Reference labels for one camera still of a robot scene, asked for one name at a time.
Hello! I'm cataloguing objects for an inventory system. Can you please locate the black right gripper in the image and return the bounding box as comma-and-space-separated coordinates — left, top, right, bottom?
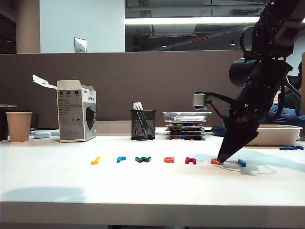
218, 100, 270, 165

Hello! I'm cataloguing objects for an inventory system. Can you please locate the letter magnet card sheet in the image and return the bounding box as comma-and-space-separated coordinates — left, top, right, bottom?
167, 122, 203, 127
166, 126, 204, 132
165, 131, 205, 136
164, 135, 205, 141

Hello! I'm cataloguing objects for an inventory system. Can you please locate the beige pulp tray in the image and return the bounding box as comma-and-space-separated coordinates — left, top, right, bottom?
245, 124, 303, 146

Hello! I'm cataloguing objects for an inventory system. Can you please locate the white black labelled marker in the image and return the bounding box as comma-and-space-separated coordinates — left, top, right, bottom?
173, 116, 206, 122

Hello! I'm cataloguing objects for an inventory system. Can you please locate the clear plastic box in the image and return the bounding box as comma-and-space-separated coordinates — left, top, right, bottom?
161, 111, 212, 124

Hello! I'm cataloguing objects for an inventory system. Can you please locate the person in green shirt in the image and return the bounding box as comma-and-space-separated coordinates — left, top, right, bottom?
285, 61, 305, 116

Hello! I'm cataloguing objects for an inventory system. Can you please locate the black mesh pen holder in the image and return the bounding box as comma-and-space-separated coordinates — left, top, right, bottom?
130, 109, 157, 141

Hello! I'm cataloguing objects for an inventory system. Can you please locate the white capped marker pen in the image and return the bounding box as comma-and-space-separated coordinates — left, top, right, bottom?
132, 102, 148, 138
136, 102, 154, 139

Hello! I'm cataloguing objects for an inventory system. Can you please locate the brown desk partition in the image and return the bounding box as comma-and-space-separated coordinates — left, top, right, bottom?
0, 49, 248, 131

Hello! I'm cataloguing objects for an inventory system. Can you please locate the long ceiling light strip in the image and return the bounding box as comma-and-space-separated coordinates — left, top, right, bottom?
124, 16, 262, 25

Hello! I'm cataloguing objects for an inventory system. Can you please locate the white face mask box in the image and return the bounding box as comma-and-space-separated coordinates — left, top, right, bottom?
31, 74, 97, 143

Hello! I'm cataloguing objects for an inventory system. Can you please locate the small white case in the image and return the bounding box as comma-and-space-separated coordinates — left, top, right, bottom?
33, 131, 52, 139

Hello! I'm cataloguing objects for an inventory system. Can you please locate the brown paper cup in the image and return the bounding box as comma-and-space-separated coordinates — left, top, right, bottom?
5, 111, 33, 143

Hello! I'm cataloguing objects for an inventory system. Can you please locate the dark round container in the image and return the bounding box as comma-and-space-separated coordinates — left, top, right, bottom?
0, 104, 17, 141

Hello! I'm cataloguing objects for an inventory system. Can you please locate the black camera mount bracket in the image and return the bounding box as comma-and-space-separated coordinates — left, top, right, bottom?
200, 91, 240, 120

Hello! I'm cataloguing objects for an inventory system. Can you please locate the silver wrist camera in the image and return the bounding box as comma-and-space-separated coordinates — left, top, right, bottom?
193, 89, 207, 111

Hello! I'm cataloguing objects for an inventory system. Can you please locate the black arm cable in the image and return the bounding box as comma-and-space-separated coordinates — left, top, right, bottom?
271, 78, 286, 121

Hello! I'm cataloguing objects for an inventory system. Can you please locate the metal wall plate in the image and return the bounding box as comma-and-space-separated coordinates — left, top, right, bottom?
73, 37, 87, 53

